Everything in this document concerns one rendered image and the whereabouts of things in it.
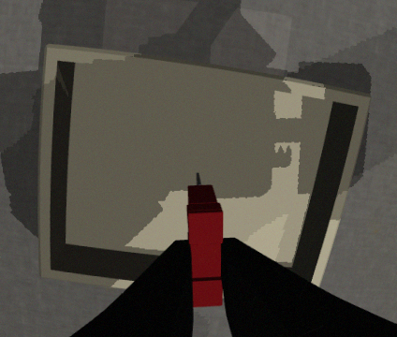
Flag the beige shallow tray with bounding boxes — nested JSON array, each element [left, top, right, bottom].
[[37, 44, 372, 289]]

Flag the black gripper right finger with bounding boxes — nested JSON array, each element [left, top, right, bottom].
[[221, 237, 397, 337]]

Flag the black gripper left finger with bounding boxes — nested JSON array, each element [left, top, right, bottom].
[[71, 240, 194, 337]]

